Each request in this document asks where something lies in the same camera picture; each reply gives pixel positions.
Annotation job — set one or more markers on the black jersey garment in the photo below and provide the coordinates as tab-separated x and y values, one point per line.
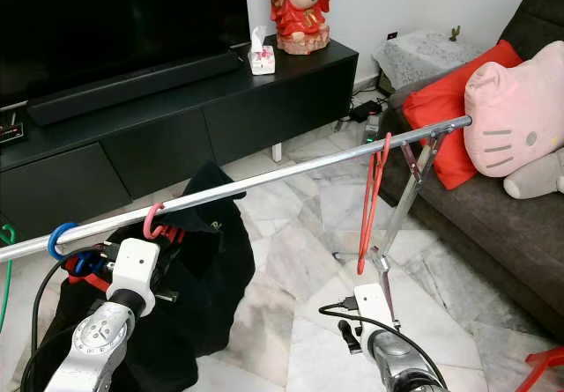
203	269

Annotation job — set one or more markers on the blue hanger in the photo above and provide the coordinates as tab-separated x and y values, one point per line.
51	242

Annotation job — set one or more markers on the black T-shirt red collar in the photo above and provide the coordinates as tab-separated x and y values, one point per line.
75	304

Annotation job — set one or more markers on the black TV cabinet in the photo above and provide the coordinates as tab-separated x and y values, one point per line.
167	145

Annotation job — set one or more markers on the dark grey fabric sofa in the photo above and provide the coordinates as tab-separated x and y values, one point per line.
493	242

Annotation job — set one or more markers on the grey charger green light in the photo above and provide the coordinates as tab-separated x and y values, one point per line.
371	130

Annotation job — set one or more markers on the black soundbar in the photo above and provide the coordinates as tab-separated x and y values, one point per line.
132	86

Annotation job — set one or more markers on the small black electronic device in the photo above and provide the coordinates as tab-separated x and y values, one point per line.
11	128

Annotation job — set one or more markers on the black power adapter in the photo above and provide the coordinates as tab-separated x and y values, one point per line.
366	110

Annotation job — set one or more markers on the white tissue box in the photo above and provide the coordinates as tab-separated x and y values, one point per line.
262	60

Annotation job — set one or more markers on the black television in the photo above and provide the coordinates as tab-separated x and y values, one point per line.
115	22

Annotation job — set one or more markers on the side table with lace cloth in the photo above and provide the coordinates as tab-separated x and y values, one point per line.
419	55

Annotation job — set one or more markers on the pink cat face cushion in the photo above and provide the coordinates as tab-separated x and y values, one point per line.
520	101

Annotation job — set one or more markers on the red seated figure statue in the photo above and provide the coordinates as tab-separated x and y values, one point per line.
295	18

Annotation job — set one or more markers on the small bronze figurine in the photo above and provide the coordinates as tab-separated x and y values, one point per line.
456	34

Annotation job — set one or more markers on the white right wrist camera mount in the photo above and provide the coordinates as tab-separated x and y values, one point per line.
374	308

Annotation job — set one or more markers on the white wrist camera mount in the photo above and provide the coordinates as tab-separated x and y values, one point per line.
132	264
374	308

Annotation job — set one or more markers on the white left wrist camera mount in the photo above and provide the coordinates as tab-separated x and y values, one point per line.
132	264

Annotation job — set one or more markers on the black wall socket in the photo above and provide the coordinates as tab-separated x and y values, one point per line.
392	35

